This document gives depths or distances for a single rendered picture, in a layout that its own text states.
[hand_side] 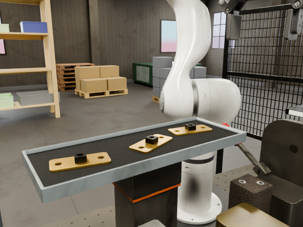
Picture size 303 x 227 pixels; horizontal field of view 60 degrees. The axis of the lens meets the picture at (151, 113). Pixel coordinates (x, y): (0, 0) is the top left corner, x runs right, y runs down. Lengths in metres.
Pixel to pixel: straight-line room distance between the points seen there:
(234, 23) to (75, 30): 9.16
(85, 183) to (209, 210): 0.62
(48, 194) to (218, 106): 0.52
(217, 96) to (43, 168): 0.50
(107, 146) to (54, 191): 0.15
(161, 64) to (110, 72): 2.07
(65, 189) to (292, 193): 0.37
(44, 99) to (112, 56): 5.06
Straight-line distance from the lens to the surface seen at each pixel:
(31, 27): 5.18
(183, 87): 0.71
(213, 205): 0.93
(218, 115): 0.75
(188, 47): 0.75
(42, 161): 0.42
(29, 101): 5.25
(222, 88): 0.75
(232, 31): 0.47
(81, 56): 9.58
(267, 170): 0.57
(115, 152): 0.43
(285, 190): 0.53
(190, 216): 0.88
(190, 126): 0.52
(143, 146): 0.44
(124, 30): 10.11
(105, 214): 1.09
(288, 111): 1.44
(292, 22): 0.43
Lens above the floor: 1.32
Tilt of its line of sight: 14 degrees down
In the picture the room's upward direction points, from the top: straight up
